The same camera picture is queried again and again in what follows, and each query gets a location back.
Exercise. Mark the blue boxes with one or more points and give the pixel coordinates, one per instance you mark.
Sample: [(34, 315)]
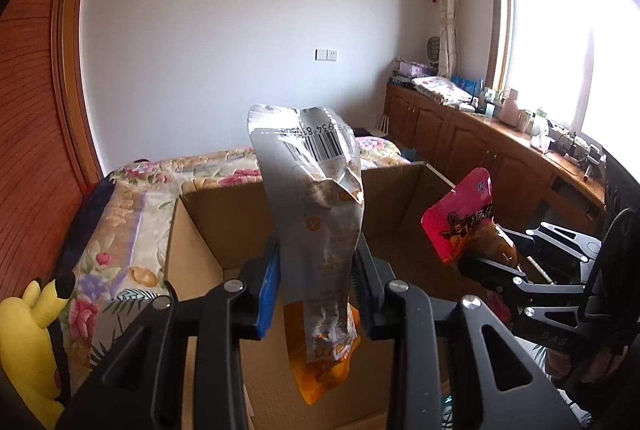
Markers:
[(466, 84)]

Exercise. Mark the wooden cabinet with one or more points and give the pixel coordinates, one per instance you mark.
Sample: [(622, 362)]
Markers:
[(450, 135)]

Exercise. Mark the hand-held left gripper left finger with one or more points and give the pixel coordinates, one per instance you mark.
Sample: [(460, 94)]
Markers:
[(267, 292)]

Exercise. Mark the dark cloth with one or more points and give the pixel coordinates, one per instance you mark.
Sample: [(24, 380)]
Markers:
[(90, 220)]

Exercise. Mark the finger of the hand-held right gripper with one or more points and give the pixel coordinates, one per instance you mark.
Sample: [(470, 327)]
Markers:
[(505, 277), (555, 242)]

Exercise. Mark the floral bedspread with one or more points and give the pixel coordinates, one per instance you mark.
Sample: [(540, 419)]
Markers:
[(140, 220)]

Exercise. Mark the white wall socket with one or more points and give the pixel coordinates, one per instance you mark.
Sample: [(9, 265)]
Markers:
[(326, 55)]

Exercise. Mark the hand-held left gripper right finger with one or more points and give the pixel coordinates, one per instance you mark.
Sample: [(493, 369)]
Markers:
[(364, 282)]

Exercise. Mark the black desk devices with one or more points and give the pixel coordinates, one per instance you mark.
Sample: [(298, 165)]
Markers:
[(575, 147)]

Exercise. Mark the purple box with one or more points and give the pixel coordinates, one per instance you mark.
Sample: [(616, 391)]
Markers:
[(412, 69)]

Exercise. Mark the red snack packet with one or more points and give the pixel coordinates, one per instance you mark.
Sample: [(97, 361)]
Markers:
[(457, 215)]

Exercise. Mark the brown cardboard box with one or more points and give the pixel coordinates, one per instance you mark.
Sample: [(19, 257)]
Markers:
[(395, 210)]

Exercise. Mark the silver orange snack bag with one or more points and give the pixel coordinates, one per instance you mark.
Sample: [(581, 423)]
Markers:
[(320, 190)]

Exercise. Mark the wooden wardrobe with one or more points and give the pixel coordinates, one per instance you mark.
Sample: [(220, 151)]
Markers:
[(35, 110)]

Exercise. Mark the pink kettle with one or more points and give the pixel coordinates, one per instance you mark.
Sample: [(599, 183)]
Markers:
[(510, 110)]

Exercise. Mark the black chair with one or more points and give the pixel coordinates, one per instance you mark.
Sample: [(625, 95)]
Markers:
[(622, 190)]

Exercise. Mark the folded floral cloth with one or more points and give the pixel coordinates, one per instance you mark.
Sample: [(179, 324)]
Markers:
[(442, 91)]

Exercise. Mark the yellow plush toy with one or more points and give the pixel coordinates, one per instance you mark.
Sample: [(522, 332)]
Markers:
[(25, 350)]

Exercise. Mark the wooden framed window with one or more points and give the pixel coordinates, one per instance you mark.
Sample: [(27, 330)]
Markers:
[(565, 35)]

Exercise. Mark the person's right hand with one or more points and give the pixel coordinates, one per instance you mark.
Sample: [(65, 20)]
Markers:
[(595, 366)]

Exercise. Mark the small white fan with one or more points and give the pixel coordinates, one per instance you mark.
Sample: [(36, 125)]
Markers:
[(433, 51)]

